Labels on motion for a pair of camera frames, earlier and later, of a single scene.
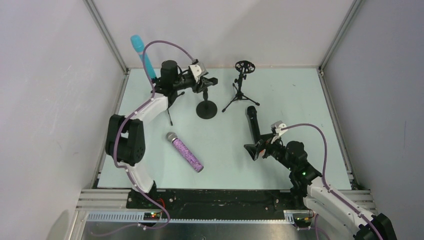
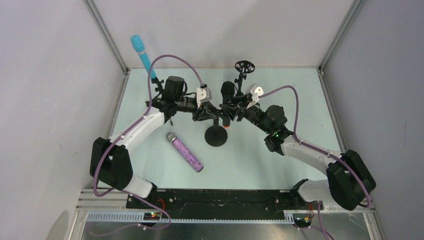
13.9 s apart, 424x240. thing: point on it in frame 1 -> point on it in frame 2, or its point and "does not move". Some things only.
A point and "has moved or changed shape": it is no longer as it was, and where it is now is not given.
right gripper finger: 265,137 -> 239,98
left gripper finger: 208,83 -> 203,115
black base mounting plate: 214,200 does not move
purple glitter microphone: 172,137 does not move
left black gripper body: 201,83 -> 201,110
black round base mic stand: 207,110 has moved or changed shape
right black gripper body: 262,149 -> 240,110
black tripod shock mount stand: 244,67 does not move
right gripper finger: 254,149 -> 231,110
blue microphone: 139,43 does not move
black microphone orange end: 252,112 -> 227,90
